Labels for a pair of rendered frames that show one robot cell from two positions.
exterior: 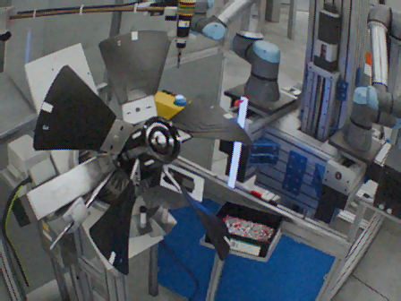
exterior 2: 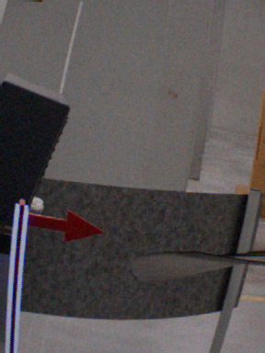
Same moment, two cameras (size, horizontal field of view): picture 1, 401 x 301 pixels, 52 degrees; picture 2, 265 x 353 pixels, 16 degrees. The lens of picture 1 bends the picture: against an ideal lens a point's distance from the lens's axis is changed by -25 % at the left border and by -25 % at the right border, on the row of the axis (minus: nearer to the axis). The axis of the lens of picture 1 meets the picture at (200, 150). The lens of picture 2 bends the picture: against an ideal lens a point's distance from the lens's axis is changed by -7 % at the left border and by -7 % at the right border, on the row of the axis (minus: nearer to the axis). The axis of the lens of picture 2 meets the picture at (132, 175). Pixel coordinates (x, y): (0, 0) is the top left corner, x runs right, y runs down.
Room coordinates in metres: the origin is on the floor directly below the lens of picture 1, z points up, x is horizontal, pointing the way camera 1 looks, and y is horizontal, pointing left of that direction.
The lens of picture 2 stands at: (1.91, 0.43, 1.31)
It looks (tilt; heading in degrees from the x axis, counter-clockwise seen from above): 7 degrees down; 228
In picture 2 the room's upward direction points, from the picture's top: 10 degrees clockwise
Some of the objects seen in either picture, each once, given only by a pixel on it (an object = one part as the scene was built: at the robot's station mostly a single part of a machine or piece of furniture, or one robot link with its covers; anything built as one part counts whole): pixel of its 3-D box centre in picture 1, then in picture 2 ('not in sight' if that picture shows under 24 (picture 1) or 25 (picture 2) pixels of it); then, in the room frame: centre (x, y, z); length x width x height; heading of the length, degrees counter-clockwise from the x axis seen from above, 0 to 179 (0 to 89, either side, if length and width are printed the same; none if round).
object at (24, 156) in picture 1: (23, 159); not in sight; (1.40, 0.67, 0.92); 0.17 x 0.16 x 0.11; 56
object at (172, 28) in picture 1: (180, 23); not in sight; (1.23, 0.09, 1.50); 0.09 x 0.07 x 0.10; 91
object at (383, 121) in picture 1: (396, 68); not in sight; (1.64, -0.76, 1.41); 0.15 x 0.12 x 0.55; 81
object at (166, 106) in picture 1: (169, 112); not in sight; (1.69, 0.12, 1.02); 0.16 x 0.10 x 0.11; 56
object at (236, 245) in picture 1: (245, 230); not in sight; (1.30, -0.17, 0.85); 0.22 x 0.17 x 0.07; 71
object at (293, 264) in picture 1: (235, 277); not in sight; (1.47, -0.21, 0.45); 0.82 x 0.02 x 0.66; 56
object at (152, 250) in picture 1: (154, 243); not in sight; (1.71, 0.15, 0.39); 0.04 x 0.04 x 0.78; 56
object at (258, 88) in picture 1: (263, 83); not in sight; (1.94, -0.22, 1.09); 0.15 x 0.15 x 0.10
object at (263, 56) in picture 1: (265, 57); not in sight; (1.94, -0.21, 1.20); 0.13 x 0.12 x 0.14; 29
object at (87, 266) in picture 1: (95, 272); not in sight; (1.24, 0.34, 0.56); 0.19 x 0.04 x 0.04; 56
